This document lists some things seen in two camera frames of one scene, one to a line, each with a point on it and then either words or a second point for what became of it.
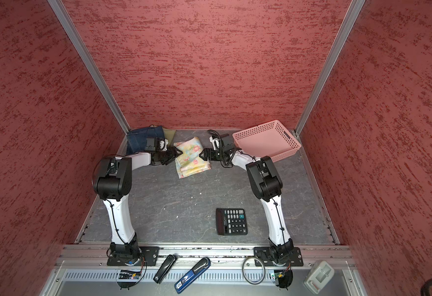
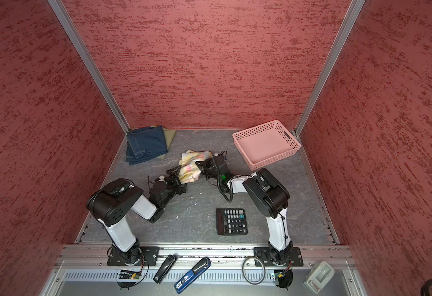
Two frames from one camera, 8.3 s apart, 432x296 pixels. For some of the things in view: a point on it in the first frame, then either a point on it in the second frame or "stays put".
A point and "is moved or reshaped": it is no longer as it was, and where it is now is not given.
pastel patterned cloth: x=189 y=163 is moved or reshaped
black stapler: x=164 y=269 stays put
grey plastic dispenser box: x=319 y=276 stays put
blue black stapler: x=198 y=269 stays put
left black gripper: x=173 y=154 -> x=176 y=182
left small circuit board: x=126 y=274 stays put
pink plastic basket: x=270 y=139 stays put
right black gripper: x=207 y=155 -> x=203 y=165
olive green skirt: x=169 y=134 stays put
